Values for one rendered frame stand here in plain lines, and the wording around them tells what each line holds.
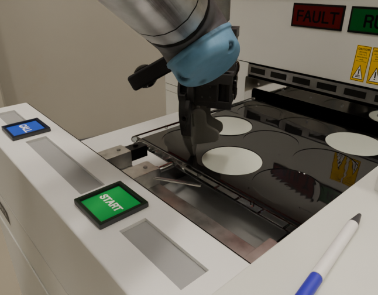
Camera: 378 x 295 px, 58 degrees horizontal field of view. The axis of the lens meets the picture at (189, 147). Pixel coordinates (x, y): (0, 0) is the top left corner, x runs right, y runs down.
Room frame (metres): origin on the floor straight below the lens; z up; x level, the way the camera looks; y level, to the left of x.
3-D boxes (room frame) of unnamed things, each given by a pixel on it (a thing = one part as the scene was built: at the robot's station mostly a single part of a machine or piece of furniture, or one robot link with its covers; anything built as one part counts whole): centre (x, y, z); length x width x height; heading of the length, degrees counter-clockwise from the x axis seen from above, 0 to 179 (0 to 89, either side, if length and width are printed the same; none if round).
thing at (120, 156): (0.51, 0.14, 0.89); 0.08 x 0.03 x 0.03; 131
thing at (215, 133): (0.50, -0.02, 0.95); 0.06 x 0.03 x 0.09; 76
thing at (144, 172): (0.45, 0.09, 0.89); 0.08 x 0.03 x 0.03; 131
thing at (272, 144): (0.58, -0.15, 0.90); 0.34 x 0.34 x 0.01; 42
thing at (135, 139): (0.46, -0.02, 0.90); 0.38 x 0.01 x 0.01; 41
